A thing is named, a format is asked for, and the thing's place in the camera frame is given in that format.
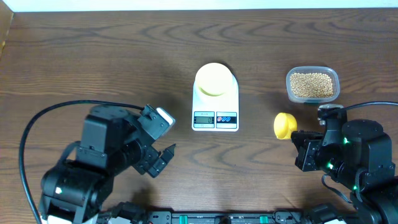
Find yellow plastic bowl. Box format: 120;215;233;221
195;63;233;96

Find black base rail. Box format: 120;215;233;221
96;202;355;224

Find yellow measuring scoop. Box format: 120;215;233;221
274;113;297;139

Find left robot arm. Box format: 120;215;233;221
39;105;175;223

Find white digital kitchen scale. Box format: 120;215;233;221
192;74;239;132

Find clear plastic bean container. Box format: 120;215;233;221
286;66;340;104

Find soybeans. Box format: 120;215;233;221
290;72;334;98

